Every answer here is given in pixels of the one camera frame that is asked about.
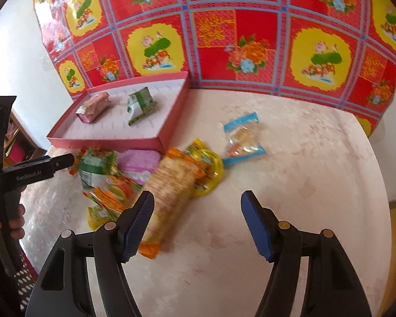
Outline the red floral printed cloth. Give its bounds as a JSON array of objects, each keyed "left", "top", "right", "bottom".
[{"left": 31, "top": 0, "right": 396, "bottom": 137}]

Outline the orange green snack packet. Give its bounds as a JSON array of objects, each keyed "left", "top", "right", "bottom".
[{"left": 84, "top": 175, "right": 142, "bottom": 212}]

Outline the dotted cloth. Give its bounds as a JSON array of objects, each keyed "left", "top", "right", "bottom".
[{"left": 11, "top": 258, "right": 40, "bottom": 307}]

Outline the purple pink snack packet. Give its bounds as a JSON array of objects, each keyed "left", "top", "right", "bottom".
[{"left": 117, "top": 150, "right": 162, "bottom": 185}]

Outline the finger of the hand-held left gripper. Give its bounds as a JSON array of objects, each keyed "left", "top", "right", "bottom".
[{"left": 49, "top": 153, "right": 75, "bottom": 175}]

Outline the person's left hand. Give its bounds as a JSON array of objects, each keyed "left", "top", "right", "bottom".
[{"left": 0, "top": 203, "right": 26, "bottom": 238}]

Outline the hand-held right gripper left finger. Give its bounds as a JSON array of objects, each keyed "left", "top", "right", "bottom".
[{"left": 26, "top": 191, "right": 155, "bottom": 317}]

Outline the clear blue-edged snack packet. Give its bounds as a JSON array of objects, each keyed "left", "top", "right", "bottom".
[{"left": 222, "top": 112, "right": 268, "bottom": 166}]

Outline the long orange snack packet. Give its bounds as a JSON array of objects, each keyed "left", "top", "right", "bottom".
[{"left": 139, "top": 147, "right": 205, "bottom": 258}]

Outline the green white snack packet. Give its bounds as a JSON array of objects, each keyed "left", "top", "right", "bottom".
[
  {"left": 127, "top": 86, "right": 159, "bottom": 126},
  {"left": 78, "top": 148, "right": 117, "bottom": 189}
]

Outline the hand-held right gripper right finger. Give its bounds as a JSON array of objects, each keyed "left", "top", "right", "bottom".
[{"left": 240, "top": 190, "right": 372, "bottom": 317}]

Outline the yellow jelly cup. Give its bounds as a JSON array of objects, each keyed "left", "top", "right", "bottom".
[{"left": 185, "top": 139, "right": 225, "bottom": 199}]

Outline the wooden shelf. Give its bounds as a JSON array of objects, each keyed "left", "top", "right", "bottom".
[{"left": 0, "top": 86, "right": 47, "bottom": 169}]

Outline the colourful candy packet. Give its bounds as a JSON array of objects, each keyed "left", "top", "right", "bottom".
[{"left": 69, "top": 148, "right": 86, "bottom": 175}]

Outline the pink cardboard box tray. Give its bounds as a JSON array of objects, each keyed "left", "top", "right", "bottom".
[{"left": 47, "top": 71, "right": 190, "bottom": 154}]

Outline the black bar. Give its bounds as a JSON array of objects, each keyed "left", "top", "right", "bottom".
[{"left": 0, "top": 96, "right": 18, "bottom": 274}]

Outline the pink storage box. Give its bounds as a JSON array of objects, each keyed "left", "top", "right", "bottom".
[{"left": 10, "top": 142, "right": 29, "bottom": 162}]

